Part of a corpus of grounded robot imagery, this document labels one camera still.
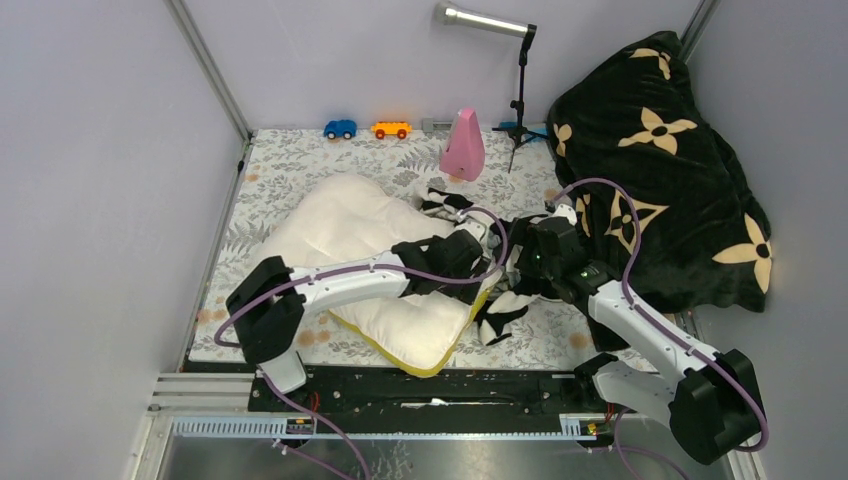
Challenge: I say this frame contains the pink metronome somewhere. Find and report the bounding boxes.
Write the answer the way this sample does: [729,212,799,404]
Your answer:
[439,108,486,182]

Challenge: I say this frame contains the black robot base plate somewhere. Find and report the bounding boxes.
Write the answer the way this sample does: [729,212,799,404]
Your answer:
[247,365,622,439]

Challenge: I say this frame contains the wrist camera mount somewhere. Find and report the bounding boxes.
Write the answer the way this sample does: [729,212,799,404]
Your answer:
[455,212,493,245]
[549,204,578,227]

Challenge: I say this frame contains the orange toy car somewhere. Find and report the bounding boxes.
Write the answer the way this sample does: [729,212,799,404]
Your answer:
[371,122,412,140]

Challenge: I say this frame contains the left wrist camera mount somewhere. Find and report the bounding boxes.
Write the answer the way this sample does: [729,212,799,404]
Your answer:
[455,212,493,245]

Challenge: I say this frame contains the blue toy car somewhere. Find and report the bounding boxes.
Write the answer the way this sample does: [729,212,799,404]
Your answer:
[323,119,357,140]

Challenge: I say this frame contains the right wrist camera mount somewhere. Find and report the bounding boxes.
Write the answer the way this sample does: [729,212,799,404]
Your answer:
[549,204,578,227]

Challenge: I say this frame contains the black white striped pillow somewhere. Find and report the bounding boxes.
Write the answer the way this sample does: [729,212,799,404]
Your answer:
[415,188,561,346]

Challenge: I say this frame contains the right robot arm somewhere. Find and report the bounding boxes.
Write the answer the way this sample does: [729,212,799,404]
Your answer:
[509,216,769,465]

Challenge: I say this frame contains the white yellow pillow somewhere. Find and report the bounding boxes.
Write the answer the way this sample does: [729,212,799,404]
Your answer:
[246,174,499,378]

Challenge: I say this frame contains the floral patterned table cloth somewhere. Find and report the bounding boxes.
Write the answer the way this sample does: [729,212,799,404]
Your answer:
[184,129,596,371]

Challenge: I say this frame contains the silver flashlight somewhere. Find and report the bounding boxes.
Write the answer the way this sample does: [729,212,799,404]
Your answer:
[433,1,547,171]

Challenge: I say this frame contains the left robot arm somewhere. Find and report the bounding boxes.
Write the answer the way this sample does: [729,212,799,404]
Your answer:
[226,229,507,411]

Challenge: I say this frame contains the black floral patterned blanket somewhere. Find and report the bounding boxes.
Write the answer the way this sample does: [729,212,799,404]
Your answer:
[546,31,772,313]

